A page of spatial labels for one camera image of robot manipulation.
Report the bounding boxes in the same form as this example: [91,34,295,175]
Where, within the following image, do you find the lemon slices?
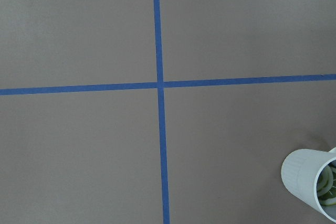
[316,161,335,206]

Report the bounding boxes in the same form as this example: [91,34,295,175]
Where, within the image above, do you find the white ribbed mug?
[281,148,335,222]

